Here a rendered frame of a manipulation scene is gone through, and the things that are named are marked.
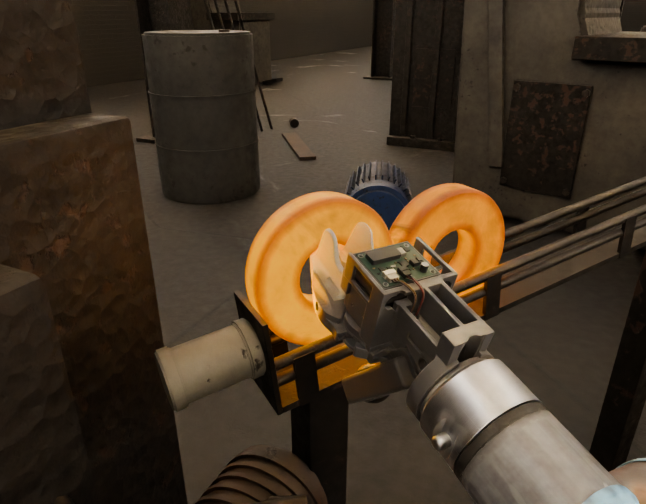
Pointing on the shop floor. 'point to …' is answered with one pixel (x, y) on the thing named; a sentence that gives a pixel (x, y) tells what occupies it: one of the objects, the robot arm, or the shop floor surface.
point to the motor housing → (263, 478)
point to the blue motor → (380, 189)
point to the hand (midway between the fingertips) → (322, 252)
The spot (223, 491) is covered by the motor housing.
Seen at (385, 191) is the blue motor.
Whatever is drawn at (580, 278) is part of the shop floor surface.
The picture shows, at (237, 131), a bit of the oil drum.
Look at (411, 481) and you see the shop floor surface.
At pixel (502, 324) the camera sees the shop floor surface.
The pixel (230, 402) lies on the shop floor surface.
